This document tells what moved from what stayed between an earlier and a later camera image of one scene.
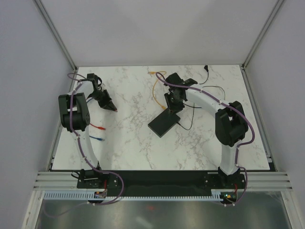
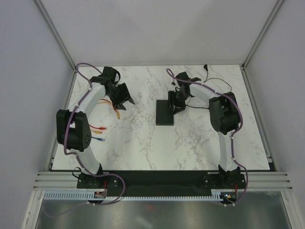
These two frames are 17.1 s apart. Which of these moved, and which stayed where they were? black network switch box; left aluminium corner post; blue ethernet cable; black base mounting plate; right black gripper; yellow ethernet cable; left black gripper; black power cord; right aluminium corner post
Moved: yellow ethernet cable; left black gripper; black power cord; black network switch box
Stayed: blue ethernet cable; right aluminium corner post; black base mounting plate; left aluminium corner post; right black gripper
